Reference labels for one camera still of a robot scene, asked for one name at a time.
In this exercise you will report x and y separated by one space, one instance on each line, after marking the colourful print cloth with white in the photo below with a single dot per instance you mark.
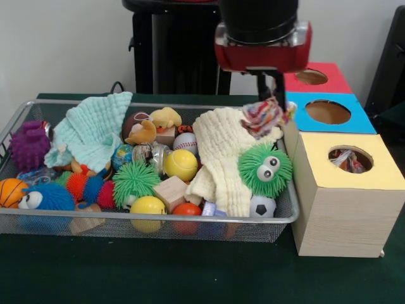
340 158

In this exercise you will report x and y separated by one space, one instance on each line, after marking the colourful striped cloth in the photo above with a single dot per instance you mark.
262 117

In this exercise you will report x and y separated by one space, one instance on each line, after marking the green puffer toy big eyes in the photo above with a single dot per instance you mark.
251 182

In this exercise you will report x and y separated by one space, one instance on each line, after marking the shallow clear mesh bin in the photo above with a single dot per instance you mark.
221 231

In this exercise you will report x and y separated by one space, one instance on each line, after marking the mint muslin cloth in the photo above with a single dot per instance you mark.
91 126

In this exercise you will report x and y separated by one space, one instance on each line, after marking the black chair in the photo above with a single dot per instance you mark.
389 63

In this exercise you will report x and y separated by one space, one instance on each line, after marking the wooden box with three holes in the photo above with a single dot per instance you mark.
348 221

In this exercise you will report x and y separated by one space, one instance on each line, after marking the green spiky puffer ball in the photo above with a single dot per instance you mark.
136 179

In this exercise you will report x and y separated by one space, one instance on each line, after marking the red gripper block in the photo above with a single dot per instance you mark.
262 58

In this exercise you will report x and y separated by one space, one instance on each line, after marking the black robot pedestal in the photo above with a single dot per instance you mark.
177 57

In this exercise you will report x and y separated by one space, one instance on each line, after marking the dark green table cloth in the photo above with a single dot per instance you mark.
394 111
158 275

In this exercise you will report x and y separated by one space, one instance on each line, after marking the small orange basketball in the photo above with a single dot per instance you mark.
11 191

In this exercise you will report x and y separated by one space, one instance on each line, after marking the purple knobbly ball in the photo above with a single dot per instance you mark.
28 149

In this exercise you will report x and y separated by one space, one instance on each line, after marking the smooth yellow ball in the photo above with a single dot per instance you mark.
147 206

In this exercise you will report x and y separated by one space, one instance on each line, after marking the yellow tennis ball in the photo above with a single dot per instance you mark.
180 163

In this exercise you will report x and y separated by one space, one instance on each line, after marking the small soccer ball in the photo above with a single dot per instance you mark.
262 207

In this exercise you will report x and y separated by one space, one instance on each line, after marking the blue puffer toy with eyes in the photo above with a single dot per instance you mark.
53 196

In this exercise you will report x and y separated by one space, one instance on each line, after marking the cream muslin cloth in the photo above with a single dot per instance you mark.
215 139

